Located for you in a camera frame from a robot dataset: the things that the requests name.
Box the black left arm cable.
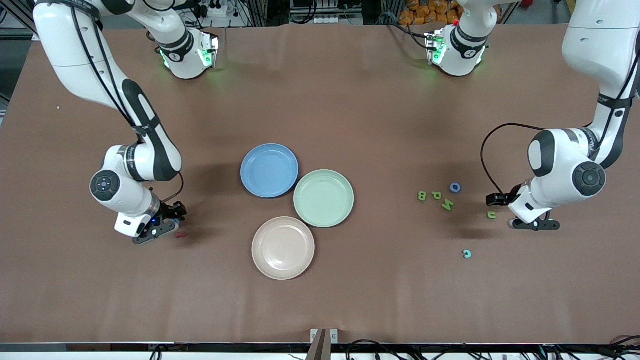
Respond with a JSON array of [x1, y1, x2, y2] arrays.
[[480, 0, 640, 199]]

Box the pile of orange packets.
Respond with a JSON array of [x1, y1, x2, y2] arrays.
[[398, 0, 463, 27]]

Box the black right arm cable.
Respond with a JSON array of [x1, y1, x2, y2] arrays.
[[70, 2, 185, 203]]

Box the blue plate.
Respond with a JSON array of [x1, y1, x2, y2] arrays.
[[240, 143, 300, 199]]

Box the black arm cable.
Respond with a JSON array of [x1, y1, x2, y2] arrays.
[[480, 0, 640, 199], [70, 2, 185, 203]]

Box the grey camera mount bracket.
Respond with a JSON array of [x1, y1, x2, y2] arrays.
[[307, 328, 339, 360]]

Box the black base cable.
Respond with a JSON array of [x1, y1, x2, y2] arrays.
[[385, 20, 432, 51]]

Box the light green plate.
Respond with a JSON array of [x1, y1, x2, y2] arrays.
[[293, 169, 355, 229]]

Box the beige pink plate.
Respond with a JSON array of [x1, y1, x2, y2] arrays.
[[251, 216, 316, 281]]

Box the white power strip with plugs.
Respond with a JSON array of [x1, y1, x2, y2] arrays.
[[192, 0, 228, 20]]

